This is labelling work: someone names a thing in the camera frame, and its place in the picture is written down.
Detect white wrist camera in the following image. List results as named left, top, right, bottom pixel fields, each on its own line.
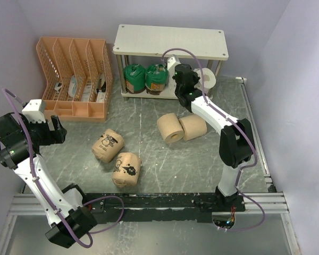
left=166, top=54, right=181, bottom=72
left=22, top=99, right=46, bottom=123

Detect plain brown paper roll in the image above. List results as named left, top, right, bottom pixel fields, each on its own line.
left=157, top=113, right=184, bottom=143
left=179, top=114, right=207, bottom=141

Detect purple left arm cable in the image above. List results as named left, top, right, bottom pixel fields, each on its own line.
left=2, top=88, right=125, bottom=248

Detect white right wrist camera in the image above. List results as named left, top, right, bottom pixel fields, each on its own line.
left=166, top=54, right=181, bottom=72

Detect kraft wrapped toilet paper roll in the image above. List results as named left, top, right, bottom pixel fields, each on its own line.
left=112, top=152, right=141, bottom=188
left=91, top=129, right=124, bottom=163

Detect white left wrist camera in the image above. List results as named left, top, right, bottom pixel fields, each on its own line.
left=22, top=99, right=46, bottom=123

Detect white dotted paper roll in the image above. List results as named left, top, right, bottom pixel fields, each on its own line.
left=168, top=67, right=176, bottom=93
left=194, top=67, right=216, bottom=95

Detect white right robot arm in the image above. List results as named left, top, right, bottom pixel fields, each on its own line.
left=173, top=64, right=255, bottom=212

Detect papers in organizer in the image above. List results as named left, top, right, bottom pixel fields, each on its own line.
left=54, top=73, right=107, bottom=103

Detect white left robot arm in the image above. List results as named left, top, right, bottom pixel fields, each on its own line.
left=0, top=113, right=97, bottom=248

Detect white two-tier shelf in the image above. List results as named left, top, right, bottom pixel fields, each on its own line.
left=113, top=24, right=229, bottom=100

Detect green brown roll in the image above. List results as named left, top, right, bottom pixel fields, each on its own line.
left=123, top=64, right=146, bottom=94
left=145, top=64, right=169, bottom=96

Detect orange plastic file organizer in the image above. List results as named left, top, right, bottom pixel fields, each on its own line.
left=36, top=37, right=114, bottom=122

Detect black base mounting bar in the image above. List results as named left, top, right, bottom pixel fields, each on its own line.
left=86, top=192, right=245, bottom=224

